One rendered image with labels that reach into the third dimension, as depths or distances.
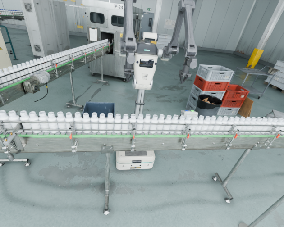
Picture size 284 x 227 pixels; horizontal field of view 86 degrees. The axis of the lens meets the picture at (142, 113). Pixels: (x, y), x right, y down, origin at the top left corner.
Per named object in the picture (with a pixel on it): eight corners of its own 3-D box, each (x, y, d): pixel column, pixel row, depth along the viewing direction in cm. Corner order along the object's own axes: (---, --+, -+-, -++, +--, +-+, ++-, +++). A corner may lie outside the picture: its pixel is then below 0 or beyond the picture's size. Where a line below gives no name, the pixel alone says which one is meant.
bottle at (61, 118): (61, 127, 121) (57, 110, 112) (68, 128, 121) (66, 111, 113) (57, 132, 116) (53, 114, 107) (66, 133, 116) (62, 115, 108)
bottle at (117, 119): (121, 133, 124) (122, 116, 115) (114, 133, 122) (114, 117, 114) (120, 129, 129) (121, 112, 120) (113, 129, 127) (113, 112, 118)
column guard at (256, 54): (249, 69, 882) (258, 49, 823) (244, 67, 915) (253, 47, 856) (254, 70, 890) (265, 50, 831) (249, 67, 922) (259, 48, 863)
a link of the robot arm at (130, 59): (136, 42, 106) (124, 41, 104) (139, 45, 96) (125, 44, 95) (135, 60, 112) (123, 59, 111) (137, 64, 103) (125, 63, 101)
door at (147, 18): (139, 43, 1194) (142, 11, 1081) (139, 43, 1202) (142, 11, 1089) (151, 44, 1212) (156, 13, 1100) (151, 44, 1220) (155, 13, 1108)
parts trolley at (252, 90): (235, 98, 482) (250, 67, 429) (224, 91, 528) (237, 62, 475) (262, 100, 502) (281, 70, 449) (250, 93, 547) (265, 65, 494)
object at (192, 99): (195, 109, 342) (199, 100, 330) (187, 100, 375) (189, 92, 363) (218, 108, 359) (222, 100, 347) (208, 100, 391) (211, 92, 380)
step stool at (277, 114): (282, 125, 374) (293, 111, 352) (289, 139, 327) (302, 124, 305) (260, 118, 390) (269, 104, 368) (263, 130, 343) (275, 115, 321)
